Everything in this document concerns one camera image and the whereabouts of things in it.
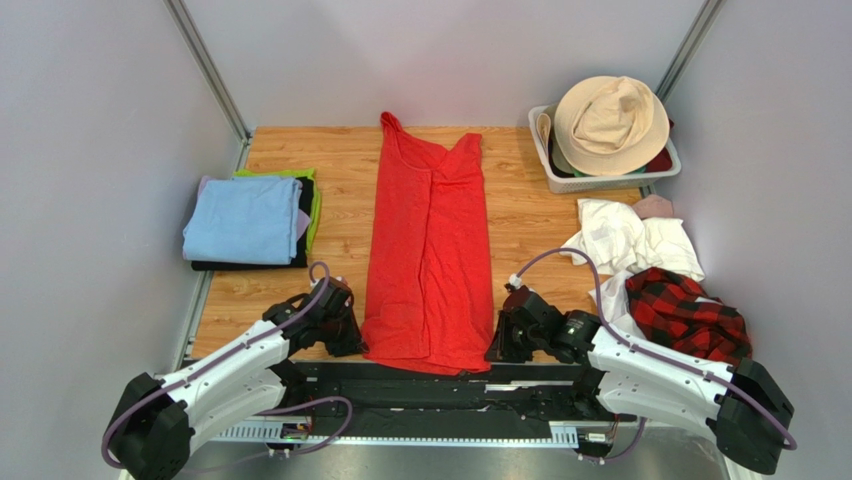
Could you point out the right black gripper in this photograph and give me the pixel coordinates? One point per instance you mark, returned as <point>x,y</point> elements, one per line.
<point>509,336</point>

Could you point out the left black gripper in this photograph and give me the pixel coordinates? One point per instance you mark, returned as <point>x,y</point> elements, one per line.
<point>352,342</point>

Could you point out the red t-shirt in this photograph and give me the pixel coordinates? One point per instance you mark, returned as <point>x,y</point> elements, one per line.
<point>429,302</point>

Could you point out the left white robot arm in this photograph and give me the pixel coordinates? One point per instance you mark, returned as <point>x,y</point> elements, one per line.
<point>213,393</point>

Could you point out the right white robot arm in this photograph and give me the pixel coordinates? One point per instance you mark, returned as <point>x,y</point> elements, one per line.
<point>741,408</point>

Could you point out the folded light blue shirt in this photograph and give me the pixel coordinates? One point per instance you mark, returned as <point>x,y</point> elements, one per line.
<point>241,220</point>

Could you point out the folded black garment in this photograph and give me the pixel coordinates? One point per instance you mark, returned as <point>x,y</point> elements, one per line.
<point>305,200</point>

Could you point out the white crumpled shirt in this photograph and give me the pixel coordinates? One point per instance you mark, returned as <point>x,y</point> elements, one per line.
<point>621,245</point>

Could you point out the red black plaid shirt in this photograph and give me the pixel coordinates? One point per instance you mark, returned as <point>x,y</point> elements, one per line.
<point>674,311</point>

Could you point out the white perforated plastic basket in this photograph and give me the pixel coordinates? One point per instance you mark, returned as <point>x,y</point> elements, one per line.
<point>564,185</point>

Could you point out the folded lime green shorts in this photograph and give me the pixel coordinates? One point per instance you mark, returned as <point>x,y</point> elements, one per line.
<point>314,211</point>

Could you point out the teal garment in basket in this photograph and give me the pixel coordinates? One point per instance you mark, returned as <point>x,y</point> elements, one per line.
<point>578,173</point>

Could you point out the pink garment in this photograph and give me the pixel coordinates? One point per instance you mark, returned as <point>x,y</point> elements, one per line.
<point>653,206</point>

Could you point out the dark red garment in basket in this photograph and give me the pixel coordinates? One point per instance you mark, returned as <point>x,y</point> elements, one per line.
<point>662,162</point>

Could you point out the beige bucket hat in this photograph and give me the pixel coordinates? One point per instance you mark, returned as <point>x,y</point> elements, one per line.
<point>608,124</point>

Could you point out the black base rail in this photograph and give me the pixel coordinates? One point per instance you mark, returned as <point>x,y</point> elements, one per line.
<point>507,402</point>

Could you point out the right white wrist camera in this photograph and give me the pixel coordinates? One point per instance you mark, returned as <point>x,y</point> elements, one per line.
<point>514,283</point>

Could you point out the aluminium frame rail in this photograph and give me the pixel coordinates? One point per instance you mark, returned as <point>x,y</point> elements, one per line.
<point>289,417</point>

